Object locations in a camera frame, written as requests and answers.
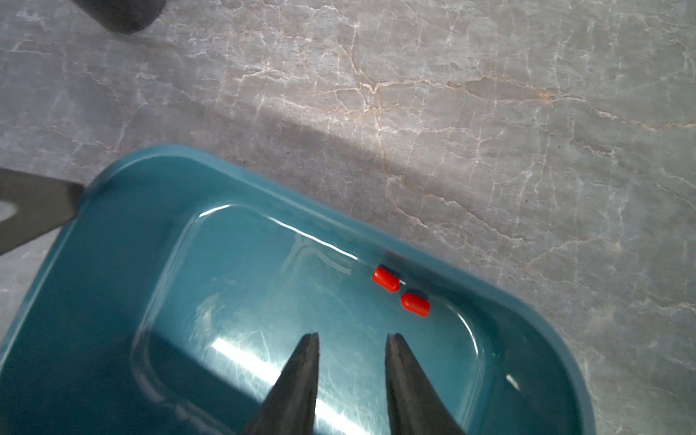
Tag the teal plastic storage box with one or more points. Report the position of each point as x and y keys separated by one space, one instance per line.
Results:
x=171 y=303

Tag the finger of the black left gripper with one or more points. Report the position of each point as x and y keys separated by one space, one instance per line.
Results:
x=41 y=204

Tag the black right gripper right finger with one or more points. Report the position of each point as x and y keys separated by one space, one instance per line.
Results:
x=414 y=407

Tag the red sleeve lone piece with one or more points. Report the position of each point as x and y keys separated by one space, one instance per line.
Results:
x=385 y=278

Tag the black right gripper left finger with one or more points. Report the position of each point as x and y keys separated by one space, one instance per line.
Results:
x=289 y=408

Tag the black round container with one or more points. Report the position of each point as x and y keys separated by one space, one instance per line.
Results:
x=122 y=16

